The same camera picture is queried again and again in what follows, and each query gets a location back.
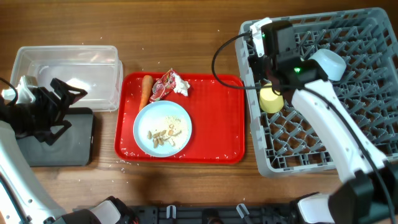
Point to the light blue small bowl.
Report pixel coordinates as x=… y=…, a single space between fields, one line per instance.
x=333 y=65

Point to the red serving tray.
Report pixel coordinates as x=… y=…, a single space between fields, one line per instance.
x=216 y=112

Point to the clear plastic bin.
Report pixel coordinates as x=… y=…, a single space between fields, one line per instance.
x=95 y=68

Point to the grey dishwasher rack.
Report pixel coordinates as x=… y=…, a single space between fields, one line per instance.
x=284 y=143

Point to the almonds and rice scraps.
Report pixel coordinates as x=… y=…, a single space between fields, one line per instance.
x=171 y=130

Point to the light blue plate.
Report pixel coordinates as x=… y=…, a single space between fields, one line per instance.
x=147 y=116

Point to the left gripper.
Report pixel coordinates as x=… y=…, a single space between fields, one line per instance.
x=51 y=109

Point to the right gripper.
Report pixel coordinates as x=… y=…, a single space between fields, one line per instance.
x=259 y=61

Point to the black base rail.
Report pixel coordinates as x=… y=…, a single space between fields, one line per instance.
x=242 y=213

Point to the yellow cup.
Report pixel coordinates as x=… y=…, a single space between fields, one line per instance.
x=270 y=101

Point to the red snack wrapper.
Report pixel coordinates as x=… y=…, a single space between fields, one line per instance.
x=164 y=86

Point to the white tissue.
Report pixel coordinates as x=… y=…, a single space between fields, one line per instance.
x=181 y=86

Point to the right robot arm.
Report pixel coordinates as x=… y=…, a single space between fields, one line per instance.
x=368 y=191

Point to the black plastic tray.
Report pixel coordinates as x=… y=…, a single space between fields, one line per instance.
x=73 y=148

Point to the orange carrot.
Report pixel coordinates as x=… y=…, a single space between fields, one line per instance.
x=147 y=84

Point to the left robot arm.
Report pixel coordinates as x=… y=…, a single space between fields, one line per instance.
x=23 y=198

